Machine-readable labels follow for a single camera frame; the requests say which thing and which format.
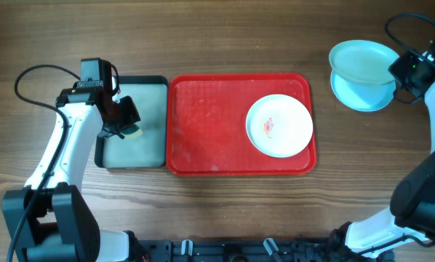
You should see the light blue plate bottom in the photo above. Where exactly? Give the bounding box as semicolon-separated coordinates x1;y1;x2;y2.
328;39;400;87

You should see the white plate with stain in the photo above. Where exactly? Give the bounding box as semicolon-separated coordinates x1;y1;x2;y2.
245;94;314;158

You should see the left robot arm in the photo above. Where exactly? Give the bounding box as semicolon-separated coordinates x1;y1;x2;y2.
2;87;148;261

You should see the red plastic tray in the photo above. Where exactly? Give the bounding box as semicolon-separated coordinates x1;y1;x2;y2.
166;73;317;176

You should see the black water tray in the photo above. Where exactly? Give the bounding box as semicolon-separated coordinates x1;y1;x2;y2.
95;76;168;169

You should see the light blue plate top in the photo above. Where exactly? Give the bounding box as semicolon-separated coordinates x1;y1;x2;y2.
330;71;396;112

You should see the light blue plate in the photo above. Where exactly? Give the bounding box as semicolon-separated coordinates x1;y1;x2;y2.
328;39;400;87
330;71;396;112

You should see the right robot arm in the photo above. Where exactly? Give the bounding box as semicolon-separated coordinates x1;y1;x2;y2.
321;50;435;261

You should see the green yellow sponge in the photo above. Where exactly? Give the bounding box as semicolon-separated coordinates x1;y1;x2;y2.
121;124;143;139

